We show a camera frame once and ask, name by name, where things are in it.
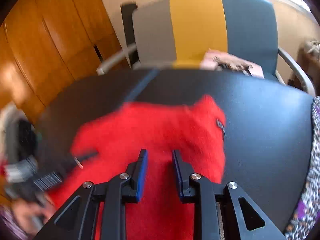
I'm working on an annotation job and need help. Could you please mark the red knit sweater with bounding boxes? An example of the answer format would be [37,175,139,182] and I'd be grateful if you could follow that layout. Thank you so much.
[49,95,226,239]

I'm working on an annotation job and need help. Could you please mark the person's patterned sleeve forearm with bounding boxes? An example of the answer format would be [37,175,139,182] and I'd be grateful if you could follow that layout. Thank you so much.
[1,206,29,240]

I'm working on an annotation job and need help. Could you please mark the person's left hand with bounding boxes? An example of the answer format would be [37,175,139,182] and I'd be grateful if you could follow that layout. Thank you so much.
[11,195,55,235]

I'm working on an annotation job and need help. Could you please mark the leopard floral print garment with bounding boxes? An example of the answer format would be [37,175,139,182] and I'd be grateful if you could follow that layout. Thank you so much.
[284,97,319,239]

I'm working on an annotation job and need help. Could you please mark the wooden wardrobe doors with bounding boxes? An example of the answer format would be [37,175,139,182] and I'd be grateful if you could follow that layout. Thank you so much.
[1,0,121,122]

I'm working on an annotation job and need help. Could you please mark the pink printed cushion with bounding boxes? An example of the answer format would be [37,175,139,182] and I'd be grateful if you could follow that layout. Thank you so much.
[200,49,265,79]

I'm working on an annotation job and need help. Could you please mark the grey yellow blue armchair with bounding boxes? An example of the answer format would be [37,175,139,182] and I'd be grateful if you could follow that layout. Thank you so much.
[97,0,316,96]

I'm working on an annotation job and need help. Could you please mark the clutter on shelf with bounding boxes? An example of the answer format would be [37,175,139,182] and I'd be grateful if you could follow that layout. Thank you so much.
[304,40,319,61]

